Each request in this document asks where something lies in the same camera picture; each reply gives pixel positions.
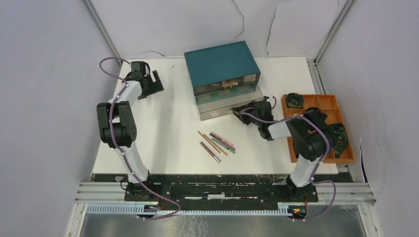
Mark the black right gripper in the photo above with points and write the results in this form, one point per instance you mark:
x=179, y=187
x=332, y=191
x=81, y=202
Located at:
x=242, y=108

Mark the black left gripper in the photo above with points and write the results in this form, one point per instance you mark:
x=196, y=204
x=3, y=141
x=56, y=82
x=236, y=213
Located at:
x=155, y=87

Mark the clear acrylic drawer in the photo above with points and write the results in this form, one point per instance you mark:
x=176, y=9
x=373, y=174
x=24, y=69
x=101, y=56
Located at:
x=226, y=84
x=220, y=103

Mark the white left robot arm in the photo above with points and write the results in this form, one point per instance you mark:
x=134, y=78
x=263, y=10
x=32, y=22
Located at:
x=117, y=127

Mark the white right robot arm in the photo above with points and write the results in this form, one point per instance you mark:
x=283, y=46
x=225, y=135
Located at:
x=313, y=138

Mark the pink makeup pencil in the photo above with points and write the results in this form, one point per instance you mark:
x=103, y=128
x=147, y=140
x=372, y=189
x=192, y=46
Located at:
x=221, y=139

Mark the grey makeup pencil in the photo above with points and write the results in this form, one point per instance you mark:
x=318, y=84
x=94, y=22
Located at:
x=232, y=150

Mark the gold pencil right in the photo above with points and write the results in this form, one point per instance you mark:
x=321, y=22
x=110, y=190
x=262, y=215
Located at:
x=222, y=151

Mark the gold pencil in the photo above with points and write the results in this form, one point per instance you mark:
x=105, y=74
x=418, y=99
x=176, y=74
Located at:
x=222, y=151
x=208, y=143

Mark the gold pencil left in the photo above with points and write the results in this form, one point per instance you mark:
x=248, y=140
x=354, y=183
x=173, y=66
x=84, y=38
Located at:
x=208, y=143

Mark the red silver lip pencil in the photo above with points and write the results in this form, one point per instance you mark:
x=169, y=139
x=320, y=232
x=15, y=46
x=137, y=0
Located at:
x=210, y=152

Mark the rolled dark tie top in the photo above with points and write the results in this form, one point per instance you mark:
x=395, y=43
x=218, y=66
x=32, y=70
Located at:
x=294, y=101

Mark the rolled dark tie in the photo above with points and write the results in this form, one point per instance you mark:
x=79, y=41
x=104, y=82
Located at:
x=294, y=101
x=340, y=132
x=322, y=115

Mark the teal drawer organizer box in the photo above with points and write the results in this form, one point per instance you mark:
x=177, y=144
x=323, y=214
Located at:
x=219, y=63

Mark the rolled dark tie middle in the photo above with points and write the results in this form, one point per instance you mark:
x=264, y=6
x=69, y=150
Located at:
x=322, y=115

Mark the rolled dark tie right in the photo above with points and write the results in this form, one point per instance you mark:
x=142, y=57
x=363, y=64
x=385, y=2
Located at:
x=340, y=132

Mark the aluminium frame rail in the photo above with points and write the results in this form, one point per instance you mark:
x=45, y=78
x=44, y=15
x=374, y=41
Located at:
x=101, y=27

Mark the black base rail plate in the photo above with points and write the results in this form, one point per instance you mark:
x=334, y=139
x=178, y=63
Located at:
x=209, y=192

